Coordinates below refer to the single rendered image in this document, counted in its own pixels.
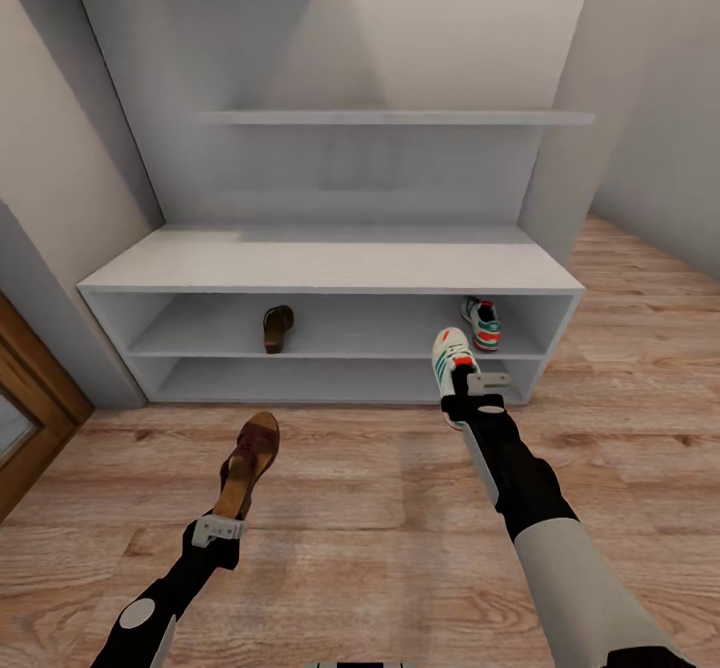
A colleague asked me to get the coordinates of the gym shoe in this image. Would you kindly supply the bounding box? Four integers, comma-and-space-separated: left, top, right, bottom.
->
432, 327, 481, 431
461, 295, 501, 351

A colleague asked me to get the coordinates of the sandal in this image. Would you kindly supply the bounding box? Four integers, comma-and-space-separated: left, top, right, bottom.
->
263, 305, 294, 355
210, 411, 280, 522

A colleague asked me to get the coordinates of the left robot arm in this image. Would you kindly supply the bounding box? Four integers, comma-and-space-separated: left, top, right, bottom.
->
91, 514, 249, 668

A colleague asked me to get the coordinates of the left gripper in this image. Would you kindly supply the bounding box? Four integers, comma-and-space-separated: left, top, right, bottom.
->
173, 525, 239, 591

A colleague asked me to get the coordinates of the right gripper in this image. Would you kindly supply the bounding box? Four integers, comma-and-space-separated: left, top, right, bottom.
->
441, 394, 505, 421

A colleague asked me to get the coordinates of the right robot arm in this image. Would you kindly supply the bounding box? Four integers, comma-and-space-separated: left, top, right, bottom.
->
441, 373, 690, 668

